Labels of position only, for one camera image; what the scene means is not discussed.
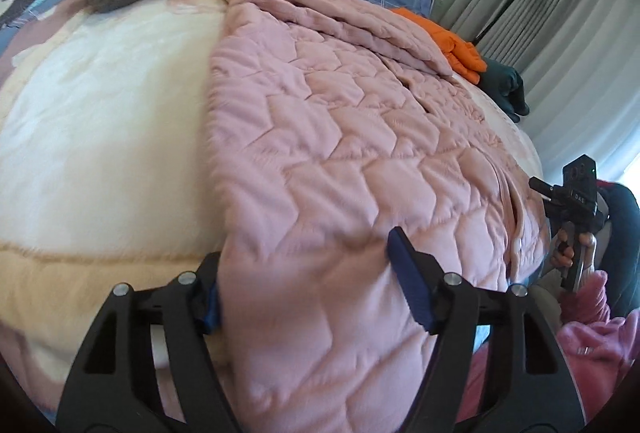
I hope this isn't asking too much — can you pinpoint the cream fleece blanket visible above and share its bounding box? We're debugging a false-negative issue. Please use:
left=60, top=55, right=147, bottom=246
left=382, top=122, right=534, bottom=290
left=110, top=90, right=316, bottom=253
left=0, top=0, right=544, bottom=414

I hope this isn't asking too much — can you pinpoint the orange folded garment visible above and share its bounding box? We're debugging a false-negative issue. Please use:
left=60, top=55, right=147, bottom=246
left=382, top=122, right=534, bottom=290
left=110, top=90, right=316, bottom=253
left=392, top=8, right=488, bottom=86

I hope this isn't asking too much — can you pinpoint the right hand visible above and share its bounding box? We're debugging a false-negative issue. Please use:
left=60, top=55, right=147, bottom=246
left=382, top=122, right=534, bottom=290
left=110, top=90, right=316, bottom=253
left=549, top=227, right=597, bottom=293

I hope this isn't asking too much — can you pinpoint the grey curtain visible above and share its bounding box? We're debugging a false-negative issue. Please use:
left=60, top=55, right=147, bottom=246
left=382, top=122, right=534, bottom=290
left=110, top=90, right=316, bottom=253
left=435, top=0, right=639, bottom=181

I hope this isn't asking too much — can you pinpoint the pink quilted garment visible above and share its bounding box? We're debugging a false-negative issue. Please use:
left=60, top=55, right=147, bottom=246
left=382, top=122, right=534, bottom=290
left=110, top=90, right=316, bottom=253
left=208, top=0, right=549, bottom=432

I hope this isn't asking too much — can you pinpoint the pink fleece sleeve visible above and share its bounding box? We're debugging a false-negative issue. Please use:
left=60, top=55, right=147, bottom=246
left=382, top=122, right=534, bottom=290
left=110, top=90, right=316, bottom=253
left=456, top=269, right=637, bottom=423

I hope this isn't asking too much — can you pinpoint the dark teal garment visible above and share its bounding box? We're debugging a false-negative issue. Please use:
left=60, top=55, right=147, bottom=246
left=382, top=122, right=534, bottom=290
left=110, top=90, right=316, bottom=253
left=478, top=58, right=529, bottom=123

